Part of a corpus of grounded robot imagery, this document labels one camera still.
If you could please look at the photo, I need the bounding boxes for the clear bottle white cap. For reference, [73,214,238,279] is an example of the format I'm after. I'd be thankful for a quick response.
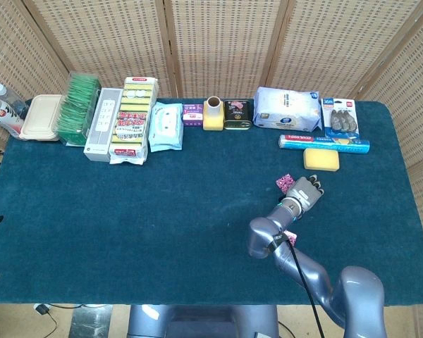
[0,83,30,119]

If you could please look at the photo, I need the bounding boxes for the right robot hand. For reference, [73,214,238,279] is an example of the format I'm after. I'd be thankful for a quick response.
[276,175,325,213]

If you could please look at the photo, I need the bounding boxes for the light blue wet wipes pack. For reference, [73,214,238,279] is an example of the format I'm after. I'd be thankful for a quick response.
[148,101,185,154]

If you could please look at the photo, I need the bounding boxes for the small purple box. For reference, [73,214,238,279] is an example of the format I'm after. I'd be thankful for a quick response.
[182,103,206,128]

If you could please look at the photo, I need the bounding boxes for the white blue tissue pack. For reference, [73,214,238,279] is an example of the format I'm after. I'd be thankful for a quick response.
[252,86,322,133]

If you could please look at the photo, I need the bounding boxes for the yellow notched sponge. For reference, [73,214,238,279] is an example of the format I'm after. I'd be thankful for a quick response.
[202,111,225,132]

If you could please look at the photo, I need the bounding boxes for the gold luncheon meat can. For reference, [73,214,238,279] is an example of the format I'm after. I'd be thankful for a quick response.
[223,99,252,131]

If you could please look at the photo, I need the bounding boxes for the correction tape blister pack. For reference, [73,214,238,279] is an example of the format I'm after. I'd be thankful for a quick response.
[320,98,362,139]

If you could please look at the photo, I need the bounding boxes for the teal felt table cover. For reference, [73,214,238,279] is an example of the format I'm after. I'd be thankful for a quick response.
[0,97,423,306]

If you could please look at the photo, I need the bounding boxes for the metal base plate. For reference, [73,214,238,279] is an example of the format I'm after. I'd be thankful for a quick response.
[70,304,114,338]

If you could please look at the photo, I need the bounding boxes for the yellow rectangular sponge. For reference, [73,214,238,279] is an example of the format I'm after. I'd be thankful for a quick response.
[302,147,341,173]

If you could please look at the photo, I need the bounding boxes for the white power strip box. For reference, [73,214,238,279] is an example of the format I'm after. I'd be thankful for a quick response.
[82,87,124,164]

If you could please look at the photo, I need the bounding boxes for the yellow sponge multipack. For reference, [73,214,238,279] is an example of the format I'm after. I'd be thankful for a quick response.
[109,76,160,166]

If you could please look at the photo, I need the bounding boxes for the bottle with white label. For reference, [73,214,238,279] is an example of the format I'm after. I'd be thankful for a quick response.
[0,94,25,139]

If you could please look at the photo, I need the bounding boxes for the beige lunch box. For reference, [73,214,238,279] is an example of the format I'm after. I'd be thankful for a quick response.
[19,94,63,142]

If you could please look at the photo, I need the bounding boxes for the clear box green tea bags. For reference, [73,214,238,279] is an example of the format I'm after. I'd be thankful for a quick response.
[55,71,103,147]

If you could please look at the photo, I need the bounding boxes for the grey robot torso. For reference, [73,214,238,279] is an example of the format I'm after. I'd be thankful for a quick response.
[128,304,279,338]

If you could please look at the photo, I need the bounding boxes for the wicker folding screen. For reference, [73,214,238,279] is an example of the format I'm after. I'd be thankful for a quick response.
[0,0,423,338]

